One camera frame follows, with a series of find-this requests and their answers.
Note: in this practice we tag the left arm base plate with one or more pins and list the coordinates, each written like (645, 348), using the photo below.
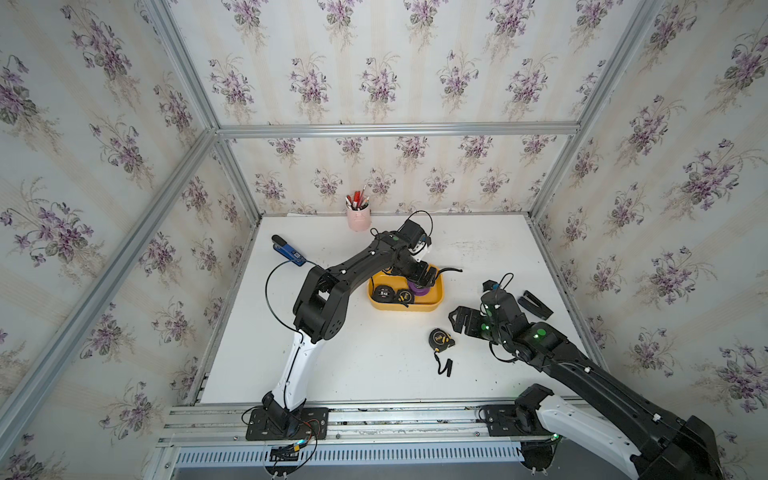
(304, 424)

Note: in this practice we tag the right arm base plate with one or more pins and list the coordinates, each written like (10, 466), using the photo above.
(511, 420)

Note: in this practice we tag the red pens in cup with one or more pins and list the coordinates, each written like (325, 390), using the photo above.
(357, 201)

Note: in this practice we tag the black yellow tape measure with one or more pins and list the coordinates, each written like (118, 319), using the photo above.
(404, 297)
(383, 294)
(439, 341)

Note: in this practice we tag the pink pen holder cup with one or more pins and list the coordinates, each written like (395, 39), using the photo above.
(359, 220)

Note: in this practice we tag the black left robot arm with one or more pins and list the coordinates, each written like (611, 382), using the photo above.
(321, 307)

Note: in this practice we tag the purple tape measure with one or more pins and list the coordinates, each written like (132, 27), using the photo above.
(418, 290)

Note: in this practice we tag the aluminium front rail frame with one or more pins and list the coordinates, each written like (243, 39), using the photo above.
(359, 434)

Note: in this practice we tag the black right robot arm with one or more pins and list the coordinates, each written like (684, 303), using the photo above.
(636, 436)

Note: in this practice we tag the blue black utility knife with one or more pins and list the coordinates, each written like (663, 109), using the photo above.
(286, 250)

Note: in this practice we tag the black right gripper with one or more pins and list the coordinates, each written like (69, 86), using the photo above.
(471, 315)

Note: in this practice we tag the yellow plastic storage box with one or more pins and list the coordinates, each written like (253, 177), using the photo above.
(427, 303)

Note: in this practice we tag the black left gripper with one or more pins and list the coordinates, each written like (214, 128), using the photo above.
(418, 276)

